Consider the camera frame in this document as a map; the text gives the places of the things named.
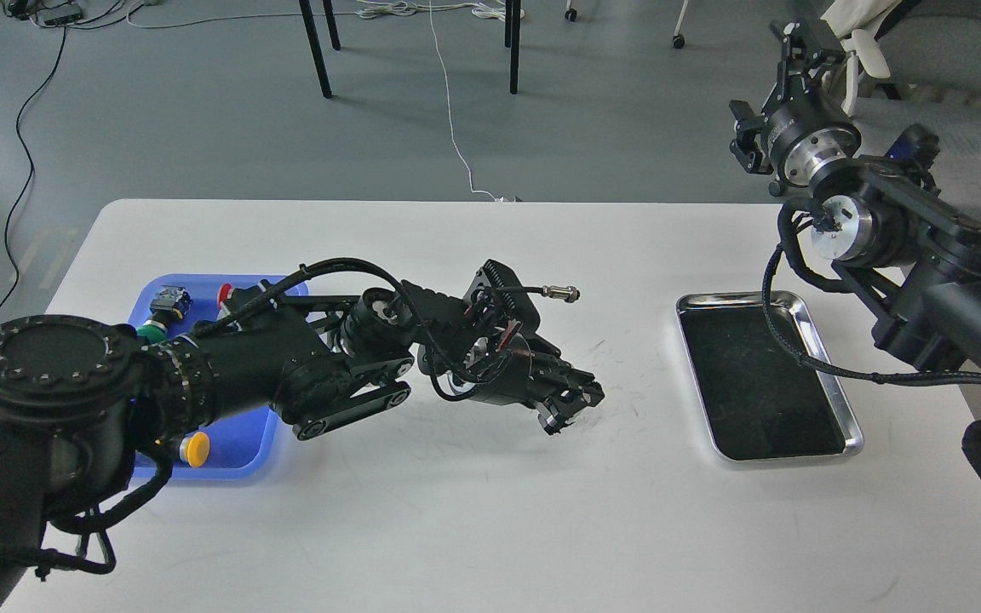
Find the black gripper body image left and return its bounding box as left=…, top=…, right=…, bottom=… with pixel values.
left=419, top=260, right=565, bottom=408

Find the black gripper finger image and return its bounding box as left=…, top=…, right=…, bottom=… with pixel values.
left=770, top=19, right=847, bottom=77
left=542, top=364, right=605, bottom=408
left=729, top=100, right=768, bottom=175
left=535, top=393, right=602, bottom=435

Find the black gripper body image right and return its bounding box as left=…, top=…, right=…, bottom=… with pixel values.
left=758, top=65, right=862, bottom=189

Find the black robot arm image left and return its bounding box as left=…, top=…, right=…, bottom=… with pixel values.
left=0, top=259, right=605, bottom=606

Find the silver metal tray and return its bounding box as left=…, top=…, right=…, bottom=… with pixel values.
left=676, top=290, right=864, bottom=463

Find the blue plastic tray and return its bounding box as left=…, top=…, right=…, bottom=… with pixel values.
left=128, top=274, right=278, bottom=484

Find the beige cloth on chair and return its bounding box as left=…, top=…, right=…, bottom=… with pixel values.
left=822, top=1, right=900, bottom=80

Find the grey office chair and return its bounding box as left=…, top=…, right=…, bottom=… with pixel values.
left=852, top=1, right=981, bottom=221

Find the black table leg right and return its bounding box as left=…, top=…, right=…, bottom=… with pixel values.
left=503, top=0, right=522, bottom=95

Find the black table leg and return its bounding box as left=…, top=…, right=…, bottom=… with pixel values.
left=297, top=0, right=341, bottom=100
left=503, top=0, right=522, bottom=95

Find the black table leg left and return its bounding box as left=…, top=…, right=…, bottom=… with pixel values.
left=297, top=0, right=341, bottom=100

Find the red push button switch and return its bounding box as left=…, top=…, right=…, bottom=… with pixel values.
left=215, top=283, right=240, bottom=314

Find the white floor cable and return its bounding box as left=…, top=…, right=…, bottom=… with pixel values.
left=357, top=0, right=525, bottom=203

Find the yellow push button switch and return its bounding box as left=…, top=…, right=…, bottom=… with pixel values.
left=167, top=430, right=211, bottom=468

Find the green push button switch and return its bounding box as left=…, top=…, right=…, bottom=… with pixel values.
left=136, top=284, right=193, bottom=344

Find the black floor cable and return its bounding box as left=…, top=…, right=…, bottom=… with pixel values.
left=0, top=0, right=146, bottom=367

